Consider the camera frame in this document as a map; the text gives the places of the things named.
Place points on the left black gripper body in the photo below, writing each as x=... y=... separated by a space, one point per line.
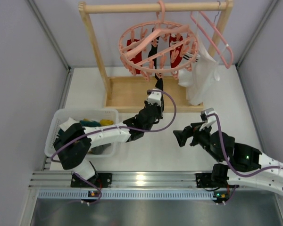
x=156 y=107

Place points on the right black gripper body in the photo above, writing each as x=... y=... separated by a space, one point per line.
x=193 y=134

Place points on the dark teal sock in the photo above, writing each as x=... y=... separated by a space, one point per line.
x=89 y=123

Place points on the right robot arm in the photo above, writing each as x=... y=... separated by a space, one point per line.
x=237 y=164

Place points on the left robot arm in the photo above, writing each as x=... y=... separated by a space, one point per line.
x=73 y=144

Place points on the pink round clip hanger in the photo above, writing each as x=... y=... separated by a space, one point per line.
x=158 y=47

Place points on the wooden clothes rack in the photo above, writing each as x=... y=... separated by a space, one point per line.
x=126 y=92

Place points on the yellow sock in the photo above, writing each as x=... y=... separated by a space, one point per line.
x=106 y=122

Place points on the white sock with stripes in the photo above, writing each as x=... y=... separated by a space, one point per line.
x=185 y=77

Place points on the grey sock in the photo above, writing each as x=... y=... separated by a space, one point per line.
x=99 y=149

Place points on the right red sock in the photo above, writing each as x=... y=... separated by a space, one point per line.
x=175 y=57

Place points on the black striped sock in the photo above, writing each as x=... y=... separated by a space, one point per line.
x=154 y=50

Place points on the white cloth garment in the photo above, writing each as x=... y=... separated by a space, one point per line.
x=203 y=76

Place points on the white sock in basket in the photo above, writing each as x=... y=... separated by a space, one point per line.
x=66 y=125

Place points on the white plastic basket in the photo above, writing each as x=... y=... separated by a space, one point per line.
x=79 y=114

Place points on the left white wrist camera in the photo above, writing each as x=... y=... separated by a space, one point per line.
x=154 y=97

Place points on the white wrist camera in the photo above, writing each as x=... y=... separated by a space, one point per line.
x=207 y=120
x=154 y=97

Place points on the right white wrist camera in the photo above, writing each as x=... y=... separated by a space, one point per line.
x=207 y=120

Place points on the aluminium mounting rail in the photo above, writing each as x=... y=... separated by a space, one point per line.
x=120 y=179

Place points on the white slotted cable duct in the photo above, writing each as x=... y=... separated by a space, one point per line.
x=131 y=195

